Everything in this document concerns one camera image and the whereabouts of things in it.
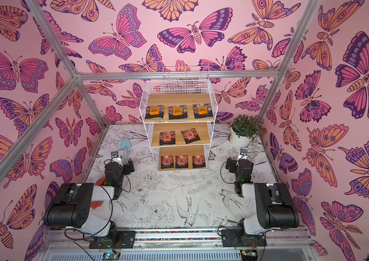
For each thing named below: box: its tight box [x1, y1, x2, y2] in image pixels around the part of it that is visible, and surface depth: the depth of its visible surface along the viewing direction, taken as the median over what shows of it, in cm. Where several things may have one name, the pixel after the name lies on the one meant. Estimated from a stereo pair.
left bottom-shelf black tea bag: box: [160, 155, 175, 170], surface depth 102 cm
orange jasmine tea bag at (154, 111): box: [144, 104, 165, 120], surface depth 70 cm
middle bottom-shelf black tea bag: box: [175, 154, 189, 169], surface depth 101 cm
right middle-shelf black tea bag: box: [180, 127, 201, 145], surface depth 83 cm
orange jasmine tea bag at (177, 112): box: [168, 104, 188, 120], surface depth 70 cm
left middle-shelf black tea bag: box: [159, 130, 176, 146], surface depth 83 cm
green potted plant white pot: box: [229, 114, 261, 148], surface depth 96 cm
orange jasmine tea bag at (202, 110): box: [192, 103, 214, 119], surface depth 71 cm
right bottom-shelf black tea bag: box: [192, 155, 206, 169], surface depth 100 cm
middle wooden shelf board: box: [151, 122, 211, 147], surface depth 85 cm
